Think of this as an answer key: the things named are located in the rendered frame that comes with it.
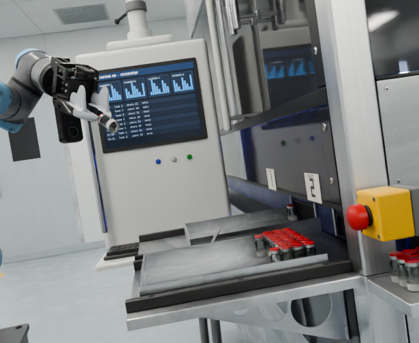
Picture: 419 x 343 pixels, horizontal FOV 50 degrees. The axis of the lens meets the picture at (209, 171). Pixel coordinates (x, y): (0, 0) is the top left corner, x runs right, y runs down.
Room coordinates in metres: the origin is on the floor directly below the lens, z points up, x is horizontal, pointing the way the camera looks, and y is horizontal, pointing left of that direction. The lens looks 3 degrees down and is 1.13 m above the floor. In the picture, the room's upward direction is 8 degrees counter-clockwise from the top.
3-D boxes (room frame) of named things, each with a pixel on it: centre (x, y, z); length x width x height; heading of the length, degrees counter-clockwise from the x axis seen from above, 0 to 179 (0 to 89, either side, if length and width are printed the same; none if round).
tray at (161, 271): (0.91, -0.01, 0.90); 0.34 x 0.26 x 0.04; 96
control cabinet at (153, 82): (1.81, 0.19, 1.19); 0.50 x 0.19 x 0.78; 93
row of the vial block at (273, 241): (0.92, -0.12, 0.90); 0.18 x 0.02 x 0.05; 6
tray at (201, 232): (1.27, -0.08, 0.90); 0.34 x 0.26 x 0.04; 96
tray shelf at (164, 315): (1.09, -0.03, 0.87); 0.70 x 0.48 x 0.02; 6
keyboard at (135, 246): (1.60, 0.20, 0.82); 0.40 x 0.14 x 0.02; 93
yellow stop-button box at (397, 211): (0.69, -0.26, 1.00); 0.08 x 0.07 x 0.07; 96
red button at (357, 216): (0.69, -0.22, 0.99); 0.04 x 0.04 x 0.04; 6
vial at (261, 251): (0.98, -0.09, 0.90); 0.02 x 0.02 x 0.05
